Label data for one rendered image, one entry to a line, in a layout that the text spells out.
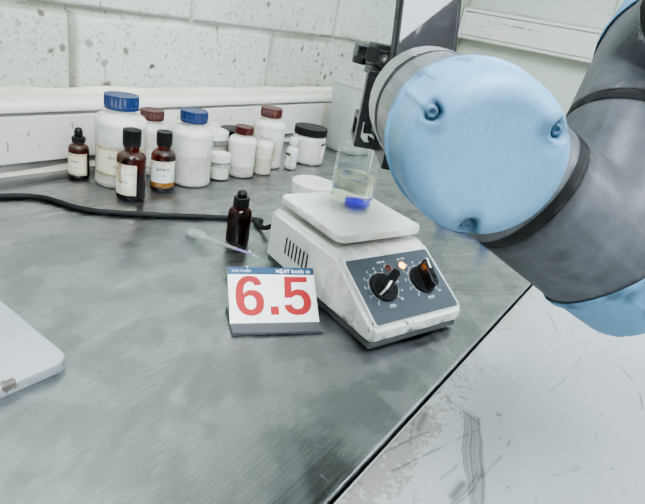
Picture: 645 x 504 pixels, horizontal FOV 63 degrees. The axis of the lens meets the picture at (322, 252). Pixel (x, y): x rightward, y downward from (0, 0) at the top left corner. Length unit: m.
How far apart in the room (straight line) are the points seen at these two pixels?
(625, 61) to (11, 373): 0.45
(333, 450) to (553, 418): 0.21
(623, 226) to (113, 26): 0.81
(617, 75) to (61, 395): 0.42
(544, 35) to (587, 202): 1.66
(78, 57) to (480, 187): 0.76
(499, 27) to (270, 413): 1.70
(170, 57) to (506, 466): 0.83
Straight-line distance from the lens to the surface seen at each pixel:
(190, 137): 0.83
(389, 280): 0.51
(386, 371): 0.50
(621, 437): 0.55
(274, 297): 0.53
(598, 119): 0.34
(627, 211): 0.30
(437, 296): 0.57
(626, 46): 0.37
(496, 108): 0.23
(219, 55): 1.10
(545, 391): 0.56
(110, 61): 0.95
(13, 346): 0.48
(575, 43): 1.91
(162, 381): 0.45
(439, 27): 0.42
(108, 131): 0.80
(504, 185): 0.24
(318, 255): 0.55
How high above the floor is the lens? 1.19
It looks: 24 degrees down
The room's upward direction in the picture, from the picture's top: 11 degrees clockwise
